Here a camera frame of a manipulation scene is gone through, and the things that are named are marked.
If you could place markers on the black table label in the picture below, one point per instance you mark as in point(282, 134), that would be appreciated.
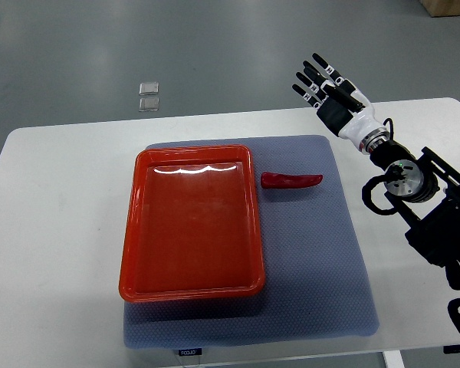
point(191, 352)

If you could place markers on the upper floor socket plate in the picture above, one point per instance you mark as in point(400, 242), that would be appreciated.
point(148, 88)

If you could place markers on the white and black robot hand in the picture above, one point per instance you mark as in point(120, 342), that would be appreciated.
point(340, 105)

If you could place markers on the red pepper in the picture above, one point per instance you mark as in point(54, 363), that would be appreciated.
point(273, 180)

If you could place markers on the blue-grey mesh mat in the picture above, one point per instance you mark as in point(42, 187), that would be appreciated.
point(316, 284)

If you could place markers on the white table leg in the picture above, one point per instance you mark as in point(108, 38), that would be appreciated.
point(393, 359)

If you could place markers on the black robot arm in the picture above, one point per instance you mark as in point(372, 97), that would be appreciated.
point(425, 192)

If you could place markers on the cardboard box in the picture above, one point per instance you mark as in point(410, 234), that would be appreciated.
point(441, 8)

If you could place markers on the red plastic tray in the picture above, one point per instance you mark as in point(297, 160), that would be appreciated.
point(192, 230)

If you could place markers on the black label at right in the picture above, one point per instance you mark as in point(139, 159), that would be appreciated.
point(452, 349)

